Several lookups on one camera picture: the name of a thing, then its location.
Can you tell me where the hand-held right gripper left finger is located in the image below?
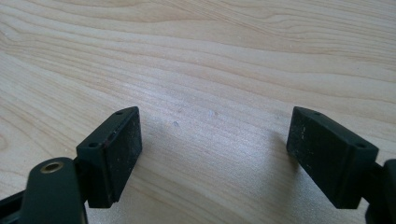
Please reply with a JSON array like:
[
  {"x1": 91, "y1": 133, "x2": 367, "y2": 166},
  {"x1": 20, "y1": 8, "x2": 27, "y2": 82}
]
[{"x1": 76, "y1": 105, "x2": 144, "y2": 209}]

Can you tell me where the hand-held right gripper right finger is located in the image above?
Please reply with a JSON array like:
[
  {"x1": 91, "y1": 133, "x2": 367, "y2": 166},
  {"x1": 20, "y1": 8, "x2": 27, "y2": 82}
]
[{"x1": 286, "y1": 105, "x2": 380, "y2": 210}]

